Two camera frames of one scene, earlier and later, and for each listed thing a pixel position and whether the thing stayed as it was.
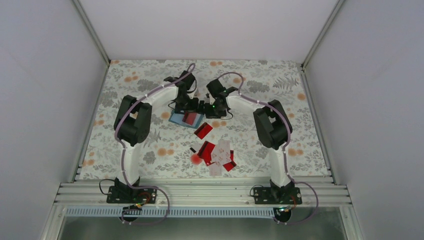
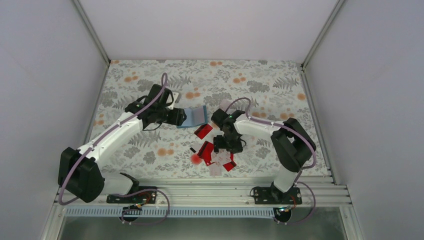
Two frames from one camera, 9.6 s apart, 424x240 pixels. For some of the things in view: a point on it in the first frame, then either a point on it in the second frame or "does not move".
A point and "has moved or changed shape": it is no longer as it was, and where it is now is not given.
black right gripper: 208,114 -> 218,144
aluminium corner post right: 321,33 does not move
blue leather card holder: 177,117 has moved or changed shape
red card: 203,130 does not move
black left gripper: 192,108 -> 177,119
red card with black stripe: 205,151 does not move
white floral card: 221,153 does not move
